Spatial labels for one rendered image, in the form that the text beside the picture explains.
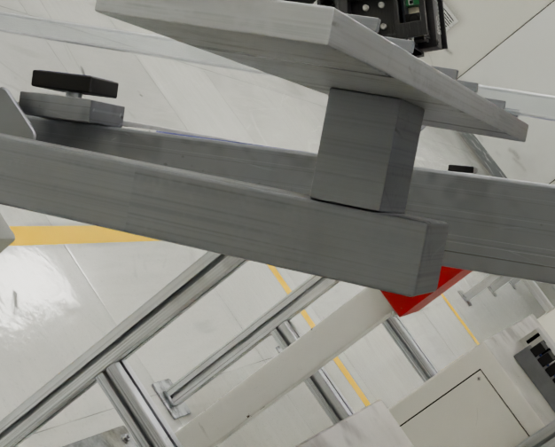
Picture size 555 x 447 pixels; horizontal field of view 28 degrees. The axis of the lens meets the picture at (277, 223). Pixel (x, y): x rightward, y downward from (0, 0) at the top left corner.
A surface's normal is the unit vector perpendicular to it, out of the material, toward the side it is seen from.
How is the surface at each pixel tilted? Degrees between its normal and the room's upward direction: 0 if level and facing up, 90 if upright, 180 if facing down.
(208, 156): 90
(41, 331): 0
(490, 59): 90
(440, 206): 90
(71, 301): 0
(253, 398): 90
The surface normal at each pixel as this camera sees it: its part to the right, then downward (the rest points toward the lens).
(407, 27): -0.36, 0.00
